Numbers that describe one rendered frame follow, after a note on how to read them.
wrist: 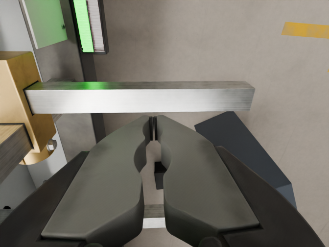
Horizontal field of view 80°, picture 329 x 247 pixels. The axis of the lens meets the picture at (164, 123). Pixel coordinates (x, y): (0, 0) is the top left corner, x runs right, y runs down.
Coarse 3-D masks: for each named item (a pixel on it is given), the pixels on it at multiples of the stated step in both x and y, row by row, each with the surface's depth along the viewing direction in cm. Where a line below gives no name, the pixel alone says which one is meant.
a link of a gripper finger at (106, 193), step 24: (144, 120) 11; (96, 144) 9; (120, 144) 9; (144, 144) 10; (96, 168) 8; (120, 168) 8; (72, 192) 7; (96, 192) 7; (120, 192) 7; (72, 216) 6; (96, 216) 6; (120, 216) 6; (96, 240) 6; (120, 240) 7
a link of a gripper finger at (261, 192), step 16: (224, 160) 8; (240, 176) 7; (256, 176) 7; (256, 192) 7; (272, 192) 7; (256, 208) 6; (272, 208) 6; (288, 208) 6; (272, 224) 6; (288, 224) 6; (304, 224) 6; (224, 240) 5; (240, 240) 5; (256, 240) 5; (272, 240) 5; (288, 240) 5; (304, 240) 5; (320, 240) 5
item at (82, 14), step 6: (78, 0) 31; (84, 0) 31; (78, 6) 31; (84, 6) 31; (78, 12) 32; (84, 12) 32; (78, 18) 32; (84, 18) 32; (78, 24) 32; (84, 24) 33; (84, 30) 33; (84, 36) 33; (90, 36) 33; (84, 42) 34; (90, 42) 34; (84, 48) 34; (90, 48) 34
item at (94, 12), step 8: (88, 0) 31; (96, 0) 31; (88, 8) 31; (96, 8) 32; (96, 16) 32; (96, 24) 33; (96, 32) 33; (96, 40) 34; (96, 48) 34; (104, 48) 35
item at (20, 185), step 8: (16, 168) 53; (24, 168) 56; (8, 176) 50; (16, 176) 53; (24, 176) 56; (0, 184) 47; (8, 184) 50; (16, 184) 52; (24, 184) 56; (32, 184) 59; (0, 192) 47; (8, 192) 50; (16, 192) 52; (24, 192) 56; (32, 192) 59; (0, 200) 47; (8, 200) 50; (16, 200) 52; (0, 208) 47
